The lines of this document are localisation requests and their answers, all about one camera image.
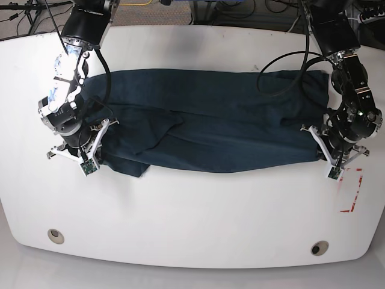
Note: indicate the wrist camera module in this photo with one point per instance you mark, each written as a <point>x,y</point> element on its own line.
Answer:
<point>333,172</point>
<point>90,166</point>

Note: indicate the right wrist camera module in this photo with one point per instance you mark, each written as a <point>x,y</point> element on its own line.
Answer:
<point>90,166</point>

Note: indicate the dark teal T-shirt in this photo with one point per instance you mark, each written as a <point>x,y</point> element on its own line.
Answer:
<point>208,121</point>

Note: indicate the left table cable grommet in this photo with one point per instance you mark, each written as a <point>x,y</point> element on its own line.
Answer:
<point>55,236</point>

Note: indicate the right table cable grommet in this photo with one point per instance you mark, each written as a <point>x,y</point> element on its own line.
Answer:
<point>319,248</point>

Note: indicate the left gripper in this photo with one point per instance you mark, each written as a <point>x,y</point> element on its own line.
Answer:
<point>336,151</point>

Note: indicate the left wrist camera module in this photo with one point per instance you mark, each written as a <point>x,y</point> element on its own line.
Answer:
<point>333,172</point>

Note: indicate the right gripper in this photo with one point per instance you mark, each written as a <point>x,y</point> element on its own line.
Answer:
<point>82,142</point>

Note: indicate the red tape rectangle marking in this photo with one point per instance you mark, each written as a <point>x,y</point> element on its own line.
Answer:
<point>348,190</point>

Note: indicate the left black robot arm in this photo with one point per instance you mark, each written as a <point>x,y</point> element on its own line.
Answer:
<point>357,116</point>

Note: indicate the white power strip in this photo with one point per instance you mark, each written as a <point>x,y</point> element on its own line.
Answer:
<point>372,14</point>

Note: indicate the black tripod stand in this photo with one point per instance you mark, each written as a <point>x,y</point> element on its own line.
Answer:
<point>25,18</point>

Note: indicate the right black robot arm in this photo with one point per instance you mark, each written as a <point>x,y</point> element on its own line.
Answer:
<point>65,107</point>

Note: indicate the table cable grommet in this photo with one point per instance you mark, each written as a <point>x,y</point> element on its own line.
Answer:
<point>55,236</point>
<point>319,248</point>

